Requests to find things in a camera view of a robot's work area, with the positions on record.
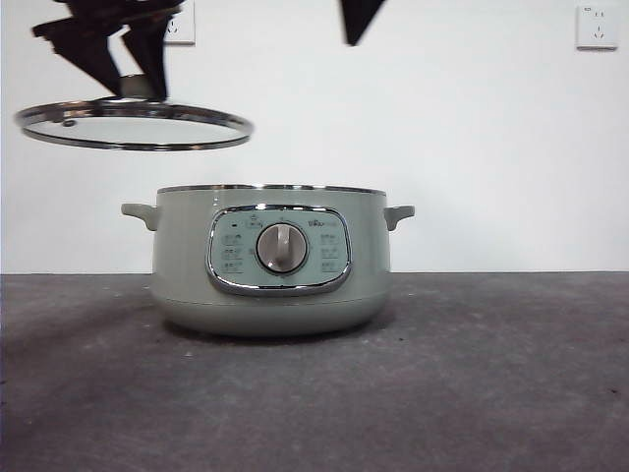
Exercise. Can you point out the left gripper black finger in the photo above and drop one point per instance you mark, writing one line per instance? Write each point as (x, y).
(150, 49)
(93, 59)

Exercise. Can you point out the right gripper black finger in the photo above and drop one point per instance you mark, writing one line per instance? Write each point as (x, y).
(356, 19)

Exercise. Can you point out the glass lid with green knob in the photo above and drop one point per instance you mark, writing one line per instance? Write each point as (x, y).
(132, 125)

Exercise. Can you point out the sage green electric pot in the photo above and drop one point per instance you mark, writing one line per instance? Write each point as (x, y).
(187, 255)

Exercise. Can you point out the white wall socket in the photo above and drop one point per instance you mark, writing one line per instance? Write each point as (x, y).
(183, 24)
(597, 27)

